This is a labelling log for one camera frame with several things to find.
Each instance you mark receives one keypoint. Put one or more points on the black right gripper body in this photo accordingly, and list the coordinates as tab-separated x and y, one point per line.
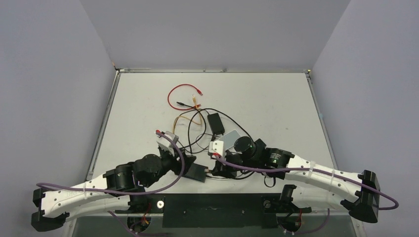
226	162

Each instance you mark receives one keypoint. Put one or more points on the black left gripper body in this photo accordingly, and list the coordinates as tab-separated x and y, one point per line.
171	163

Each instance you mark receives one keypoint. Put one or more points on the black ribbed network switch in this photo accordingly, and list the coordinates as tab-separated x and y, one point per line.
196	172

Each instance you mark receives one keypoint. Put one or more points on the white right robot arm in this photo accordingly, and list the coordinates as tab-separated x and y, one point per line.
358	193

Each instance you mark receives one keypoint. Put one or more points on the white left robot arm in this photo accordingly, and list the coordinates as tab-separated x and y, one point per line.
121	189

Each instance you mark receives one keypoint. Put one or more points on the white square network box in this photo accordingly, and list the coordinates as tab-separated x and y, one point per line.
229	139

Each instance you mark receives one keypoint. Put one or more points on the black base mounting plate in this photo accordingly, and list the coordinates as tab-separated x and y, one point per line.
215	210

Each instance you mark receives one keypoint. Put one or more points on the black power brick adapter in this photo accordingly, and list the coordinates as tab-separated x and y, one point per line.
215	123

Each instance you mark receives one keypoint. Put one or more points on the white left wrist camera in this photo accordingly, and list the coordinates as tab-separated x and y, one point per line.
165	140

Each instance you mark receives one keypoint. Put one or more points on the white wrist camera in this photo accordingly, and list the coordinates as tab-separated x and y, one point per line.
216	148
165	140

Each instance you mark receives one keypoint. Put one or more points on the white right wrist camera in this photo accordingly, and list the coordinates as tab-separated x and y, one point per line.
216	148

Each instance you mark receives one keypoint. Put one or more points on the aluminium frame rail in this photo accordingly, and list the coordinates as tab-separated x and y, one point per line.
105	118

